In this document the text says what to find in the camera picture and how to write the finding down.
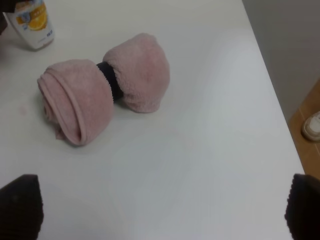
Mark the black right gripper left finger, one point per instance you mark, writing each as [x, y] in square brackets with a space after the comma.
[21, 209]

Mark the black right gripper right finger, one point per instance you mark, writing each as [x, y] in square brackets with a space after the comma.
[302, 213]

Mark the white shoe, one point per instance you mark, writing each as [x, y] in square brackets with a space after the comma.
[311, 128]

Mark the rolled pink towel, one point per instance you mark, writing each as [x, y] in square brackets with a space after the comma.
[77, 98]

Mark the black elastic band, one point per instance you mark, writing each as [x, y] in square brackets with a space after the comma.
[110, 75]

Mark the white blue shampoo bottle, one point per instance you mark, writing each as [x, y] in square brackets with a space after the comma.
[30, 19]

